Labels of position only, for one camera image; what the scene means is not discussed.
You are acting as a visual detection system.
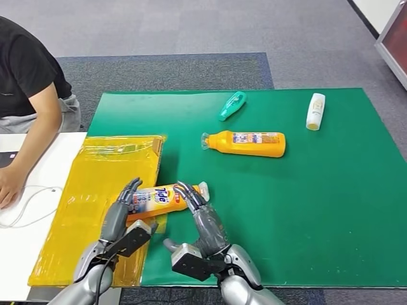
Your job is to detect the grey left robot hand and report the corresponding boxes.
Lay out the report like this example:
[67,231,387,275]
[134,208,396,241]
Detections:
[100,177,143,244]

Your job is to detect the person's hand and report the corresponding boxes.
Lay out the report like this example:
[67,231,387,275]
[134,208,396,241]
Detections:
[0,166,26,210]

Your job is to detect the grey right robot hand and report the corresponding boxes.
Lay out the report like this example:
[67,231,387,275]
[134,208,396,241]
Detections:
[162,180,230,259]

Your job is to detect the orange Tide detergent bottle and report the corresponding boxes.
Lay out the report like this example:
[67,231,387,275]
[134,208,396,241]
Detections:
[126,182,211,222]

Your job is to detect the teal plastic bottle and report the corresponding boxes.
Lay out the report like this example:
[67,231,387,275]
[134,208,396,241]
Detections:
[218,91,247,123]

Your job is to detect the white plastic bottle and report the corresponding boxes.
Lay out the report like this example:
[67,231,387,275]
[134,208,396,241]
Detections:
[306,93,326,132]

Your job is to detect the black flat device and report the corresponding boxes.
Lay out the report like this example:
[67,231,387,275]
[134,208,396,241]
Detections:
[0,151,19,168]

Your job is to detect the yellow transparent plastic bag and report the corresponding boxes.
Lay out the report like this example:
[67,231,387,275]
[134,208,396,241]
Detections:
[28,134,168,288]

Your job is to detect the person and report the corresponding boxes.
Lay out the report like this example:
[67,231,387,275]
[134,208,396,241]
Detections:
[0,16,82,210]

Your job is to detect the green table mat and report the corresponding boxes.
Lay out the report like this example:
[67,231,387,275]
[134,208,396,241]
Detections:
[88,88,407,288]

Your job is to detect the white framed red panel cabinet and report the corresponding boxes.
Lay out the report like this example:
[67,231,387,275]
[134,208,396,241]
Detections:
[375,0,407,92]

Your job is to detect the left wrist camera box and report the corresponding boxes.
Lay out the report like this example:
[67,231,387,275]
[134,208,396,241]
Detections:
[103,219,159,259]

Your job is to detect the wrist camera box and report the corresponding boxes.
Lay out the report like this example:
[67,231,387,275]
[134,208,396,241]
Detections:
[103,219,159,259]
[171,243,228,282]

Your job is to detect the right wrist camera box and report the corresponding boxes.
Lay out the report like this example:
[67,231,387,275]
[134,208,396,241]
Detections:
[171,243,228,282]

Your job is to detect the white cable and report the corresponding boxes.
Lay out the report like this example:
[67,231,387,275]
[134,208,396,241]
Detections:
[0,186,63,229]

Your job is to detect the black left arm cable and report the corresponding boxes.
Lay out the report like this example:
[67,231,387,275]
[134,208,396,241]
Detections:
[95,252,119,305]

